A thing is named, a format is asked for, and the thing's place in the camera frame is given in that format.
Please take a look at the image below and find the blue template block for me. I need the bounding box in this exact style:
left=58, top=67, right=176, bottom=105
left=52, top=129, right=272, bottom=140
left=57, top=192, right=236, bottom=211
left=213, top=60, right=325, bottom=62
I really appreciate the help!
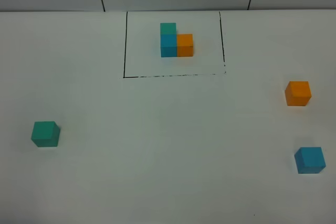
left=160, top=34, right=177, bottom=58

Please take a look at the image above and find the green template block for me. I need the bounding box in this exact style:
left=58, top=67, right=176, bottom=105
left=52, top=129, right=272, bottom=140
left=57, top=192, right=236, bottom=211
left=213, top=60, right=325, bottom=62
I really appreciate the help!
left=160, top=23, right=177, bottom=35

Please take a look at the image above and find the orange template block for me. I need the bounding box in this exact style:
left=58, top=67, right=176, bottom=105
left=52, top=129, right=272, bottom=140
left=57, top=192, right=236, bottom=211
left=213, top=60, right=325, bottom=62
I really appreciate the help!
left=177, top=34, right=194, bottom=57

